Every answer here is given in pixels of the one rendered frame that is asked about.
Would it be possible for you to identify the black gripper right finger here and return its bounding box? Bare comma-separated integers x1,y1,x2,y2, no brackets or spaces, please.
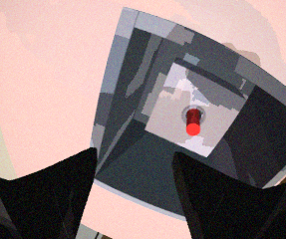
171,151,286,239

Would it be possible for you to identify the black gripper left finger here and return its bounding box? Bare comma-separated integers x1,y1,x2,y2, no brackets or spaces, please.
0,147,98,239

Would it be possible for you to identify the red peg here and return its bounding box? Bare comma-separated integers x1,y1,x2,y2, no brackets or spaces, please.
186,109,201,135

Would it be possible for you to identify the light grey square plate with hole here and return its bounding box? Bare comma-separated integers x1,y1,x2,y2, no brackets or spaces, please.
143,57,246,158

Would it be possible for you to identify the grey open box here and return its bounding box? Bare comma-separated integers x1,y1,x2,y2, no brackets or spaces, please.
90,7,286,222

